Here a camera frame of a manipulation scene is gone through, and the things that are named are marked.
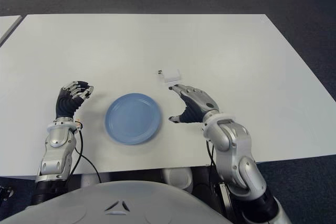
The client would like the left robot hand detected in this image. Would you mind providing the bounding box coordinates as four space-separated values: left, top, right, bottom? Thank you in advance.
55 80 95 119

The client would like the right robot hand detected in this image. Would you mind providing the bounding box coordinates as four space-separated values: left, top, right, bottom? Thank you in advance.
168 83 220 124

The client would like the white charger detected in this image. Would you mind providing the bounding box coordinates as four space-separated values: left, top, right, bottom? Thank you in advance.
156 69 182 83

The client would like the blue round plate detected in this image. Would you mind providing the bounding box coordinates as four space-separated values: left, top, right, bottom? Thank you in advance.
104 92 163 145

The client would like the grey right robot leg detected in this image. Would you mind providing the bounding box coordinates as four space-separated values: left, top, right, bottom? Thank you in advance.
162 167 194 190

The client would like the white side table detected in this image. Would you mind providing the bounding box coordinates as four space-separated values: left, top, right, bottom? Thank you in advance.
0 15 23 46

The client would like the grey robot torso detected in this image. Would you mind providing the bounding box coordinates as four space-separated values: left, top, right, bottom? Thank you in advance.
0 180 234 224

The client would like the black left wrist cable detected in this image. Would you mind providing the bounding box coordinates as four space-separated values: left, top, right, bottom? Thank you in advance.
70 126 102 184

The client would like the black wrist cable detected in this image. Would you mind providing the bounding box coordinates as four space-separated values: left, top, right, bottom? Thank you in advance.
206 140 215 168
70 126 102 184

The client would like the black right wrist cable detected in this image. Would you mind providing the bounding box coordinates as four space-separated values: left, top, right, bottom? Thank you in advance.
206 140 215 168

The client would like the metal clip bracket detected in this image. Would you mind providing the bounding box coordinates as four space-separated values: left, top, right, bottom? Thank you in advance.
213 181 229 196

